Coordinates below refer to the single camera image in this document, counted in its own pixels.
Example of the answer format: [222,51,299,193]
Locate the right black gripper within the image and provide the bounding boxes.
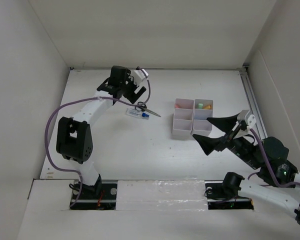
[191,112,261,169]

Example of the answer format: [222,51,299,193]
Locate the clear glue bottle blue cap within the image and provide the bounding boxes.
[125,108,150,120]

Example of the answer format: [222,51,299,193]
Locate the black handled scissors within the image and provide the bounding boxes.
[134,101,161,118]

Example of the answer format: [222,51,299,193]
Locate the orange highlighter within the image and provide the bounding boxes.
[202,104,213,110]

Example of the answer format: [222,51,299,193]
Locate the blue correction tape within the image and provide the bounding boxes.
[194,111,206,120]

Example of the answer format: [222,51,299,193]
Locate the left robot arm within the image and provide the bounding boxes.
[56,65,149,199]

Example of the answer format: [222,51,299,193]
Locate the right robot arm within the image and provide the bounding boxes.
[193,110,300,225]

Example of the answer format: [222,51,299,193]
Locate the right white organizer box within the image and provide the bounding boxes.
[192,99,214,137]

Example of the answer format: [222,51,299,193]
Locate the white organizer box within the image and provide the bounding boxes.
[192,99,214,137]
[172,98,195,139]

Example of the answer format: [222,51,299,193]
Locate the left white organizer box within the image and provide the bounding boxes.
[172,98,195,139]

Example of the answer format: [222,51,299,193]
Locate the white taped panel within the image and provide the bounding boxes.
[115,179,208,212]

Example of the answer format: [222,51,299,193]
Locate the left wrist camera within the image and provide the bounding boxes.
[130,68,149,86]

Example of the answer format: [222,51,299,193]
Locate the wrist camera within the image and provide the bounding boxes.
[235,110,257,139]
[130,68,149,86]

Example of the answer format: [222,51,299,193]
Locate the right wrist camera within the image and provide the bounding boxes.
[235,110,257,139]

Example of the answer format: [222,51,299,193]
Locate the aluminium rail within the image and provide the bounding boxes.
[238,65,268,139]

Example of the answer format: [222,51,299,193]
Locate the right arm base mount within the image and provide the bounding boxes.
[204,182,254,210]

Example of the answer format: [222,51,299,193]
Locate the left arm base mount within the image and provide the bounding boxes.
[70,181,118,211]

